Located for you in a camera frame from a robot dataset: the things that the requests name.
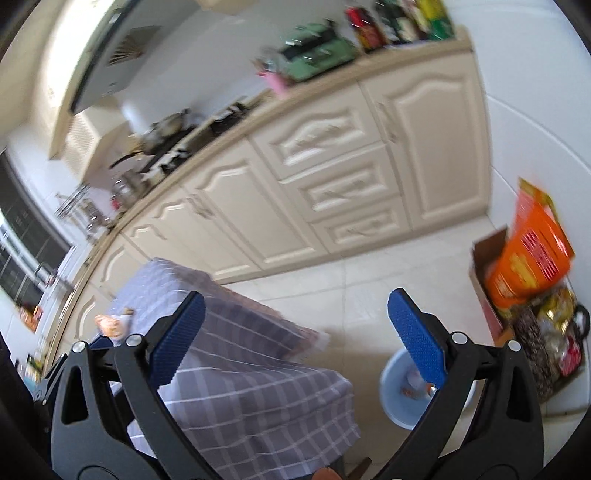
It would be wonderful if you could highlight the black patterned tote bag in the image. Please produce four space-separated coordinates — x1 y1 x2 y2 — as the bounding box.
512 302 591 403

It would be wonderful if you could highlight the metal utensil rack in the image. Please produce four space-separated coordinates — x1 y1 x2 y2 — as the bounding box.
54 181 112 232

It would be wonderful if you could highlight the brown cardboard box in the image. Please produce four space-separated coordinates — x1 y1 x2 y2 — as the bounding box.
468 225 587 407

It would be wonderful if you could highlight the steel wok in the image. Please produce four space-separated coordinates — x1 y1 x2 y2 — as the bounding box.
108 108 193 169

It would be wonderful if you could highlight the green countertop oven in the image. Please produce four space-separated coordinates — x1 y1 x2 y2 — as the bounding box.
279 20 359 83

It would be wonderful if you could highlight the pile of snack wrappers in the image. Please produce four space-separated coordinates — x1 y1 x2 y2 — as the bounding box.
400 376 438 398

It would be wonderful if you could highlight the cream kitchen cabinet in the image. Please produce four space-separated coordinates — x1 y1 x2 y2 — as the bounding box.
46 28 493 370

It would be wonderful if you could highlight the light blue trash bin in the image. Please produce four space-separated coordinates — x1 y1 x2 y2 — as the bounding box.
379 348 476 431

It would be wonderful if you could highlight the orange white snack wrapper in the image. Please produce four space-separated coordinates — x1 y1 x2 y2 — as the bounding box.
94 310 136 343

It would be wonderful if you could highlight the cream cabinet drawer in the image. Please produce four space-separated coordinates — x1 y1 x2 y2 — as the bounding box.
308 196 414 256
249 98 389 182
281 154 400 216

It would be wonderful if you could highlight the row of condiment bottles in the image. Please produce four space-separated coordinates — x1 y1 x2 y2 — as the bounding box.
345 0 456 52

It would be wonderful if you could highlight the steel pot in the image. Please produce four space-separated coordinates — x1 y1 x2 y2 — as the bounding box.
110 170 145 209

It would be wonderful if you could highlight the pink utensil holder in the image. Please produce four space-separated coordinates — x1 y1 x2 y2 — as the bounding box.
257 59 291 99

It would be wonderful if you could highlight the orange rice bag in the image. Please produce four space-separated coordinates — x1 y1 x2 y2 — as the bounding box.
485 178 576 309

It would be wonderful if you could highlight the silver range hood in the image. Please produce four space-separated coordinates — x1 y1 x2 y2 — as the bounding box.
68 0 200 117

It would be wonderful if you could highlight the gold foil packet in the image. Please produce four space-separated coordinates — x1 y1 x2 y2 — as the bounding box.
531 285 579 352

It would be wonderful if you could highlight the grey checked tablecloth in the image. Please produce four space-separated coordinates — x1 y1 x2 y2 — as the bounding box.
90 257 362 468

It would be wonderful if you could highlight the red drink can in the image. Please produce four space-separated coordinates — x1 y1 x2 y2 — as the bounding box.
558 340 583 377

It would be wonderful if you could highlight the black gas stove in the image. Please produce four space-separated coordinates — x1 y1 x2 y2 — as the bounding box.
151 100 251 174

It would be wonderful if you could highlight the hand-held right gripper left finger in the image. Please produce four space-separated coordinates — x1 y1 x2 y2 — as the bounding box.
50 290 218 480

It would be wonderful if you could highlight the small orange box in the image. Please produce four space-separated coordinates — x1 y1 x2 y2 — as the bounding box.
17 306 44 332

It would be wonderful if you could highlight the dark framed window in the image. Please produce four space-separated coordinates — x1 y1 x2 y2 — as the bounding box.
0 151 71 306

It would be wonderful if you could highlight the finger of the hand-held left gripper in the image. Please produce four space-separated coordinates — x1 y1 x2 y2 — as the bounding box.
88 335 116 356

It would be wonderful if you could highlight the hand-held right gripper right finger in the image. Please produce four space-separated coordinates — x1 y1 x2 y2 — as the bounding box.
379 287 544 480

